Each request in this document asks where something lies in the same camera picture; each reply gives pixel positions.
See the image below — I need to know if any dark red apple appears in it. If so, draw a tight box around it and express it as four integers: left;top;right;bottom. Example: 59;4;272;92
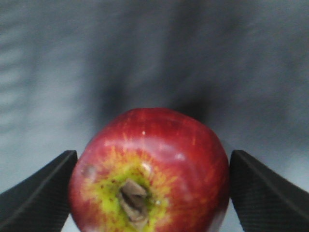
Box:
69;108;229;232

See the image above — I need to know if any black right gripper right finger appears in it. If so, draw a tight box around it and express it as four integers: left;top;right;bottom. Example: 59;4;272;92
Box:
230;150;309;232

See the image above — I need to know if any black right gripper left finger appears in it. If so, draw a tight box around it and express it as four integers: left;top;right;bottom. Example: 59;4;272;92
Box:
0;150;77;232

